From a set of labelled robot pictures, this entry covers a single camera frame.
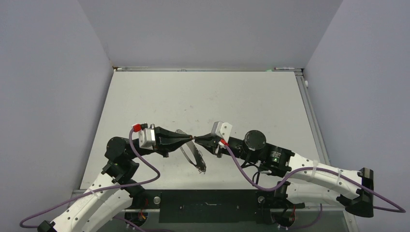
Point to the aluminium frame rail front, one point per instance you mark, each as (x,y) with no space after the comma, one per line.
(293,196)

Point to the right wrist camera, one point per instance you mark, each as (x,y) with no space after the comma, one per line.
(222,130)

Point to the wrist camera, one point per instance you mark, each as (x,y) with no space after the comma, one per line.
(146,135)
(222,130)

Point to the aluminium frame rail right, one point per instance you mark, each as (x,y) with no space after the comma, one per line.
(314,125)

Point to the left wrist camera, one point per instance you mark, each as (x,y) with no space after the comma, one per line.
(146,135)

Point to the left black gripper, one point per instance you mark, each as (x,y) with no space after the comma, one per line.
(167,140)

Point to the aluminium frame rail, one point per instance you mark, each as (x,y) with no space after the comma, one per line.
(152,69)
(314,125)
(293,196)

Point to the aluminium frame rail back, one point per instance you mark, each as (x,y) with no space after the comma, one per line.
(152,69)

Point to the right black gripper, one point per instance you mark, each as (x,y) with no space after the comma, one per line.
(215,148)

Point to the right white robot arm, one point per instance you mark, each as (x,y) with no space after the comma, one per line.
(326,184)

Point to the large silver keyring with keys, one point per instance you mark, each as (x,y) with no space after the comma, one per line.
(194,156)

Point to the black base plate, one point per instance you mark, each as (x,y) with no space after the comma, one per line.
(212,215)

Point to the red white marker pen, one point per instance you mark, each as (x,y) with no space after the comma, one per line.
(284,69)

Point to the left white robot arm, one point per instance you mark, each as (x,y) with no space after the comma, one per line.
(120,181)

